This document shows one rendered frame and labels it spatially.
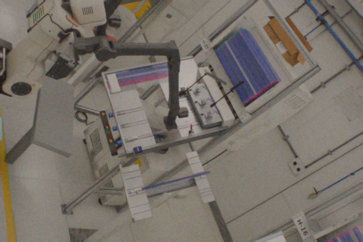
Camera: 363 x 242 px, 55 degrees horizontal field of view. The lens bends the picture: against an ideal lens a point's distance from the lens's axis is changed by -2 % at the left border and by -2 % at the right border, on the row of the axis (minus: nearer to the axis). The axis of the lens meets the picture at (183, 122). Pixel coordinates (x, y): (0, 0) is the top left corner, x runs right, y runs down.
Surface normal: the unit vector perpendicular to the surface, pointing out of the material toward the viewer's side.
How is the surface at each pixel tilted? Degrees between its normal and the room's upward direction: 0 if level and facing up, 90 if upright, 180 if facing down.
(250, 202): 90
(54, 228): 0
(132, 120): 43
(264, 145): 89
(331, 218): 90
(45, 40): 90
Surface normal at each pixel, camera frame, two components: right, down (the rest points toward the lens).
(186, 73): 0.11, -0.56
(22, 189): 0.72, -0.56
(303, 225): -0.61, -0.21
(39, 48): 0.29, 0.78
